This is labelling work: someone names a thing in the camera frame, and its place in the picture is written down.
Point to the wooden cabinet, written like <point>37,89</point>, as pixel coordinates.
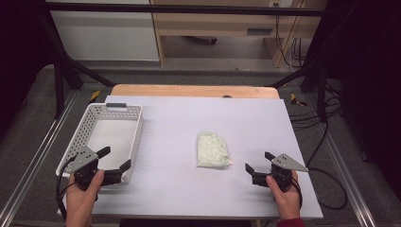
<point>220,22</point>

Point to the yellow black floor tape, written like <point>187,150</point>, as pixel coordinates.
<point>94,95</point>
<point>296,100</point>

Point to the pale green plastic bag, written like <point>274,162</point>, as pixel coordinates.
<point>212,150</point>

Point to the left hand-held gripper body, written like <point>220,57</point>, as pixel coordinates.
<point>82,157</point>

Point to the person's right hand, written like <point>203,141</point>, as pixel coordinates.
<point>285,200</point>

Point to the white table sheet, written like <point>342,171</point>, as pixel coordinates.
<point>189,189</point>

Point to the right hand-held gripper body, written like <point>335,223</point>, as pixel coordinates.
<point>283,171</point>

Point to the person's left hand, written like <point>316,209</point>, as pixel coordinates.
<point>82,198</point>

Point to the dark curtain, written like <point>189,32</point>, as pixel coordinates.
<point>19,63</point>
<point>372,78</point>

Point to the white cabinet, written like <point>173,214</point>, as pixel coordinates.
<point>104,34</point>

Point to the black metal frame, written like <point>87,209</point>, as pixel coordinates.
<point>189,9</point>

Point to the wooden table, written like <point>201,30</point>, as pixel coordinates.
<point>189,90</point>

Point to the aluminium floor rail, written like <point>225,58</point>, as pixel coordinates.
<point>343,164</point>
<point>34,157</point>

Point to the white perforated plastic basket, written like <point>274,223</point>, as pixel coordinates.
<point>113,132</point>

